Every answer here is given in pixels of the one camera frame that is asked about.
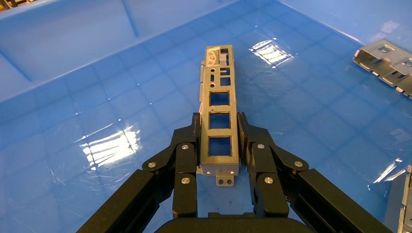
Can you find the large blue plastic bin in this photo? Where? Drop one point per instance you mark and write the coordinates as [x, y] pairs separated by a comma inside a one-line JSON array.
[[96, 80]]

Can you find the silver perforated metal bracket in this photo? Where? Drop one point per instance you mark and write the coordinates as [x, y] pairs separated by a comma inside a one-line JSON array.
[[368, 53], [219, 109], [406, 199]]

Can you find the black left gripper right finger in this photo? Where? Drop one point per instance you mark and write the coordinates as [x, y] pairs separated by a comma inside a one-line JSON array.
[[262, 160]]

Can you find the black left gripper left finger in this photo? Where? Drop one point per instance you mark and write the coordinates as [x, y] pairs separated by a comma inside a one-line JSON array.
[[185, 160]]

